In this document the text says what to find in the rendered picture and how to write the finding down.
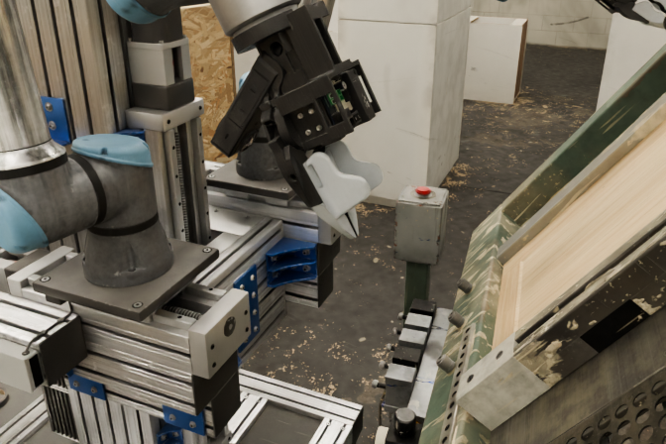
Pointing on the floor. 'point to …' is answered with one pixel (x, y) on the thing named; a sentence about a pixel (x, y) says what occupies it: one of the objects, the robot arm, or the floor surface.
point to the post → (415, 283)
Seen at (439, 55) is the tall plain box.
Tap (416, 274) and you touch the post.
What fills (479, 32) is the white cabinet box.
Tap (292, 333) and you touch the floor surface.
